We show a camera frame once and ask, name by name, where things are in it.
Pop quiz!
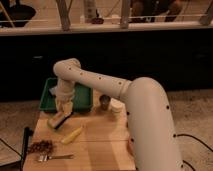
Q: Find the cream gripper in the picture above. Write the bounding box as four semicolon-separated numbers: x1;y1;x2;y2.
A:
47;99;73;130

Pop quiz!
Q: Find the blue grey eraser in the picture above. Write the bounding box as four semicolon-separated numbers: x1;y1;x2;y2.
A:
49;86;56;96

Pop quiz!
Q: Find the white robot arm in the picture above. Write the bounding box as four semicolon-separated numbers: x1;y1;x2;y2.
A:
53;58;184;171

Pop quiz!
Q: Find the dark metal cup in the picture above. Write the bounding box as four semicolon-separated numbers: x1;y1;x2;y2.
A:
99;95;111;110

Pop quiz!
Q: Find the yellow banana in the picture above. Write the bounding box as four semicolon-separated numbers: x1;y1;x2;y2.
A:
61;127;83;144

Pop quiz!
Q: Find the green plastic tray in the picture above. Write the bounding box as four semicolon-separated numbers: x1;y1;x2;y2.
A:
39;78;93;113

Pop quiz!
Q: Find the brown grape bunch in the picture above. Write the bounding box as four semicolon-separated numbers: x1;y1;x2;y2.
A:
27;140;54;154

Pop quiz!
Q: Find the black table clamp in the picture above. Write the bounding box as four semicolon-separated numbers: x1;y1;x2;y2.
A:
20;127;33;171

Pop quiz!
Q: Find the silver fork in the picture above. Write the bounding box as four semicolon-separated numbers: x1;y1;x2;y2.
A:
36;154;74;162

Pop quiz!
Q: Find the white round container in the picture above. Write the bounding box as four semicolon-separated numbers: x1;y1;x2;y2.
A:
110;98;124;114

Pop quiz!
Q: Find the black cable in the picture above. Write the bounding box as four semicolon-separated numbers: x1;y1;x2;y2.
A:
0;133;213;171

